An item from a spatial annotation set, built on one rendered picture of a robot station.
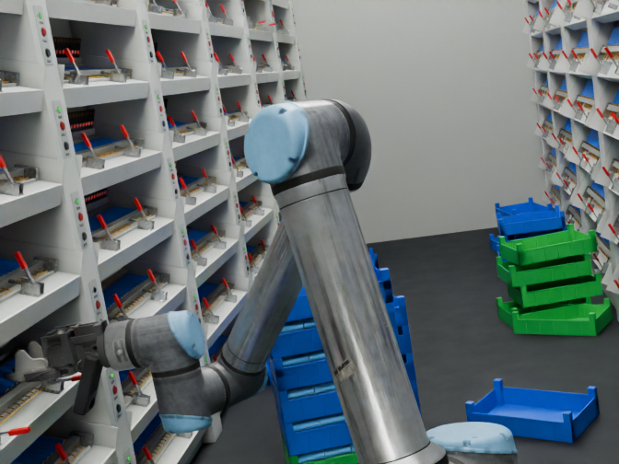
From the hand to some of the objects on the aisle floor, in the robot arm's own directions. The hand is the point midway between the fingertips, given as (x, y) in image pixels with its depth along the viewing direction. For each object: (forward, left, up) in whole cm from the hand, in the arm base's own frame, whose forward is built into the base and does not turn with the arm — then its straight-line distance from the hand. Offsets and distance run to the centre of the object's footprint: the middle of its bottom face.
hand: (16, 376), depth 173 cm
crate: (-116, -68, -50) cm, 144 cm away
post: (-3, -34, -53) cm, 63 cm away
